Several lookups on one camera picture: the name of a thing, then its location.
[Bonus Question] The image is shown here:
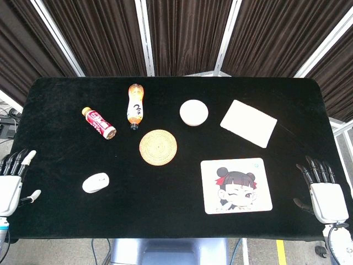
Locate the white bowl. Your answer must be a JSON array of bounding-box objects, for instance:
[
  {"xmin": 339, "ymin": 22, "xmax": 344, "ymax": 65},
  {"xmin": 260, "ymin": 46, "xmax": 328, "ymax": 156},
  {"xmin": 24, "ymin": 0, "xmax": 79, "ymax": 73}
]
[{"xmin": 179, "ymin": 99, "xmax": 209, "ymax": 127}]

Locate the white rectangular notebook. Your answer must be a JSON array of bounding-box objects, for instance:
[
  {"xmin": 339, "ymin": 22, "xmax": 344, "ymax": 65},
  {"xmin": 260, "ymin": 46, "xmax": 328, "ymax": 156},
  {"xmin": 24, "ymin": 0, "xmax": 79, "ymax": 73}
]
[{"xmin": 220, "ymin": 99, "xmax": 278, "ymax": 149}]

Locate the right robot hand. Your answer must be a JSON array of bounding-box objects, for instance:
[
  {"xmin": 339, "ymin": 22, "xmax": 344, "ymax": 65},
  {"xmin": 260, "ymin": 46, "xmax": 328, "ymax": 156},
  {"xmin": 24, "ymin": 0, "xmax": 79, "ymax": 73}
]
[{"xmin": 293, "ymin": 155, "xmax": 350, "ymax": 224}]

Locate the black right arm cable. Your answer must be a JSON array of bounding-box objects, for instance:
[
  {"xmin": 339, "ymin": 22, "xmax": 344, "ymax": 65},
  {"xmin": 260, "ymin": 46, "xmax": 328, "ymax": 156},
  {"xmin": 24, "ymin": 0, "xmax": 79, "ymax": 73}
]
[{"xmin": 327, "ymin": 222, "xmax": 350, "ymax": 265}]

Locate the grey robot torso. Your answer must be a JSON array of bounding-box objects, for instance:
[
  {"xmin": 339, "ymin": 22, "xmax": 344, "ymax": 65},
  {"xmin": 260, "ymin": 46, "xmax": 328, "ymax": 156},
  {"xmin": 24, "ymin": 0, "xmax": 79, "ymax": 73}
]
[{"xmin": 110, "ymin": 237, "xmax": 229, "ymax": 265}]

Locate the orange tea bottle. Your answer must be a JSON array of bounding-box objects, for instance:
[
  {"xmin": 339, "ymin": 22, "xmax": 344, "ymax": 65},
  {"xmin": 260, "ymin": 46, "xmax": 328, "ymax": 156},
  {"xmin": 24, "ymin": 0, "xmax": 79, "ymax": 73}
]
[{"xmin": 126, "ymin": 83, "xmax": 145, "ymax": 131}]

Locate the black velvet tablecloth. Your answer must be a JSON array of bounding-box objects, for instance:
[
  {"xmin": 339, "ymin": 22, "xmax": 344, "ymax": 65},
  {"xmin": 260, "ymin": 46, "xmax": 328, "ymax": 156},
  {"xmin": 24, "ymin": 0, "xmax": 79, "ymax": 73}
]
[{"xmin": 7, "ymin": 76, "xmax": 353, "ymax": 241}]

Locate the white table leg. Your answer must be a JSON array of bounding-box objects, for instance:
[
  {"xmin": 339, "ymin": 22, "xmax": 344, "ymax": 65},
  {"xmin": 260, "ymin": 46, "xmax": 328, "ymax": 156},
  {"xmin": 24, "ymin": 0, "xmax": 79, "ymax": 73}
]
[{"xmin": 242, "ymin": 238, "xmax": 250, "ymax": 265}]

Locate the brown pleated curtain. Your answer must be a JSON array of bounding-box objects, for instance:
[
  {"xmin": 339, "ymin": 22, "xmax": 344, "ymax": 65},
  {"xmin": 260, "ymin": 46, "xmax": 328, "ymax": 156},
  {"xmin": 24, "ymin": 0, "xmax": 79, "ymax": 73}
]
[
  {"xmin": 305, "ymin": 29, "xmax": 353, "ymax": 123},
  {"xmin": 41, "ymin": 0, "xmax": 147, "ymax": 77},
  {"xmin": 220, "ymin": 0, "xmax": 353, "ymax": 78},
  {"xmin": 145, "ymin": 0, "xmax": 235, "ymax": 77},
  {"xmin": 0, "ymin": 0, "xmax": 78, "ymax": 107}
]

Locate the cartoon girl mouse pad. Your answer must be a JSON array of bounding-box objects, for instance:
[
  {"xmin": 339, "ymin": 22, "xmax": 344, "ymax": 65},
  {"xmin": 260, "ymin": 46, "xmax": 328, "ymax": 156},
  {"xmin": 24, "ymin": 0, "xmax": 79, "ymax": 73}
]
[{"xmin": 200, "ymin": 157, "xmax": 274, "ymax": 215}]

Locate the red label drink bottle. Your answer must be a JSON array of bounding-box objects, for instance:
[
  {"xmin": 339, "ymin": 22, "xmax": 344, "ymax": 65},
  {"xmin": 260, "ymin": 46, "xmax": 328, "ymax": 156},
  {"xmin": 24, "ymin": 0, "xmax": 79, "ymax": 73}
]
[{"xmin": 81, "ymin": 107, "xmax": 117, "ymax": 141}]

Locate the round woven coaster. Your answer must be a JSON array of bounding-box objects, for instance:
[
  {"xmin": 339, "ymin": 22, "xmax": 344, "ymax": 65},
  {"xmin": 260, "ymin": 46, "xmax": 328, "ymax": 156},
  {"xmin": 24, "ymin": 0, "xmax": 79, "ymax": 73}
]
[{"xmin": 138, "ymin": 129, "xmax": 178, "ymax": 167}]

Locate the white aluminium frame post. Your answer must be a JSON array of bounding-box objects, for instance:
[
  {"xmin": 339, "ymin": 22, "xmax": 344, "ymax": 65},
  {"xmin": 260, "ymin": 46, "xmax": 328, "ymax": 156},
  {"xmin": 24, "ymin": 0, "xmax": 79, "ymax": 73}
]
[
  {"xmin": 329, "ymin": 117, "xmax": 353, "ymax": 166},
  {"xmin": 293, "ymin": 12, "xmax": 353, "ymax": 78},
  {"xmin": 134, "ymin": 0, "xmax": 156, "ymax": 77},
  {"xmin": 0, "ymin": 89, "xmax": 23, "ymax": 113},
  {"xmin": 213, "ymin": 0, "xmax": 243, "ymax": 77},
  {"xmin": 29, "ymin": 0, "xmax": 85, "ymax": 77}
]

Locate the white computer mouse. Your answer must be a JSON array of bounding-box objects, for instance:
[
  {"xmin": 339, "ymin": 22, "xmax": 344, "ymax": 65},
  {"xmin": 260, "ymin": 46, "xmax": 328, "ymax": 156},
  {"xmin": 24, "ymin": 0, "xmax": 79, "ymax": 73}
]
[{"xmin": 82, "ymin": 172, "xmax": 110, "ymax": 194}]

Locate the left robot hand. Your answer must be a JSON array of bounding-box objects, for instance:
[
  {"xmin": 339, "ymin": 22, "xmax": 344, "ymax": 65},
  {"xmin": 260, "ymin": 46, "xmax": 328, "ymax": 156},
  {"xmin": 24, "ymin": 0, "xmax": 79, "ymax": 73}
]
[{"xmin": 0, "ymin": 149, "xmax": 42, "ymax": 218}]

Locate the black electronics box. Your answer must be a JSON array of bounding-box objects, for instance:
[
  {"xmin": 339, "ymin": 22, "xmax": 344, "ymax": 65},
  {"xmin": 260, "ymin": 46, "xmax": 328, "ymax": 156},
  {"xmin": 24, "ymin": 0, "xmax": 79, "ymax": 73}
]
[{"xmin": 0, "ymin": 118, "xmax": 19, "ymax": 139}]

